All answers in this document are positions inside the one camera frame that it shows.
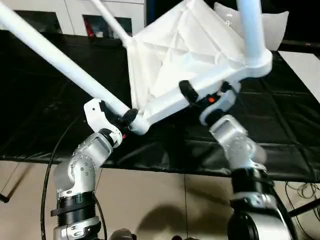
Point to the white plastic table top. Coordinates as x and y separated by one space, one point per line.
185 55

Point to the white plastic table leg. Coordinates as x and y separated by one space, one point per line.
251 30
60 60
112 20

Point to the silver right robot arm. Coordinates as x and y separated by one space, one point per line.
245 160

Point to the grey pillow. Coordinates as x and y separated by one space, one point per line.
272 22

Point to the white flat panel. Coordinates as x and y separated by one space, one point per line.
310 67

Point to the black left robot foot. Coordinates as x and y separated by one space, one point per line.
122 235

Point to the white cabinet with glass doors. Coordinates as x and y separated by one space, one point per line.
75 15

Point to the black stand leg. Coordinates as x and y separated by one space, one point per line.
6 192
306 207

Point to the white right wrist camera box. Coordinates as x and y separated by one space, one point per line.
220 107

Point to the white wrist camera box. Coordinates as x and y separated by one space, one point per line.
102 117
220 107

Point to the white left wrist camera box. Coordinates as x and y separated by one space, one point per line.
102 117

